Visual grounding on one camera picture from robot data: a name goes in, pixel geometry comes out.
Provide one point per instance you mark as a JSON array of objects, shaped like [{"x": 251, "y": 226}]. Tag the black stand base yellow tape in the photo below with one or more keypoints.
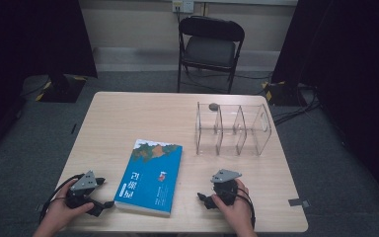
[
  {"x": 60, "y": 89},
  {"x": 283, "y": 94}
]

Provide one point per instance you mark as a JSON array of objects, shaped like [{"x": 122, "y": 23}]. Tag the small grey round object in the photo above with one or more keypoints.
[{"x": 213, "y": 106}]

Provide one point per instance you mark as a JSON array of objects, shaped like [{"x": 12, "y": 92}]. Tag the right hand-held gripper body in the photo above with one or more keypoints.
[{"x": 225, "y": 189}]

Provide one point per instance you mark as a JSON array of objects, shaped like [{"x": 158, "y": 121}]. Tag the blue book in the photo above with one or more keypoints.
[{"x": 151, "y": 181}]

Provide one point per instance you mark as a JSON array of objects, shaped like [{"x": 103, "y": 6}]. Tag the clear acrylic book rack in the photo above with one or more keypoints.
[{"x": 233, "y": 131}]

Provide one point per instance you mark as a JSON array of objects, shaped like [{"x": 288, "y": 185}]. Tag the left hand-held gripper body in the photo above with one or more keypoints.
[{"x": 82, "y": 184}]

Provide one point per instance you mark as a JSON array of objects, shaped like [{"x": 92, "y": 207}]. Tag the grey tape strip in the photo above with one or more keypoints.
[
  {"x": 39, "y": 207},
  {"x": 298, "y": 202}
]

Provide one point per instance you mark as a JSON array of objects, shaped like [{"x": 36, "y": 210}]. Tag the white wall outlet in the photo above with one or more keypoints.
[{"x": 182, "y": 5}]

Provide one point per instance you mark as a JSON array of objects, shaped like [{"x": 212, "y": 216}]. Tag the black folding chair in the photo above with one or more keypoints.
[{"x": 209, "y": 49}]

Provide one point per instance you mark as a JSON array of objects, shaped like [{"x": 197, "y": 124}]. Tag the black curtain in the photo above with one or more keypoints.
[
  {"x": 352, "y": 82},
  {"x": 19, "y": 65}
]

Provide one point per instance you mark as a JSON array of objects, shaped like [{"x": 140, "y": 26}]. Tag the person's left hand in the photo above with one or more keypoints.
[{"x": 60, "y": 210}]

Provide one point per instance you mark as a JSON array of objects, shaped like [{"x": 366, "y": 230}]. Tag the person's right hand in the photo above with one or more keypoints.
[{"x": 238, "y": 212}]

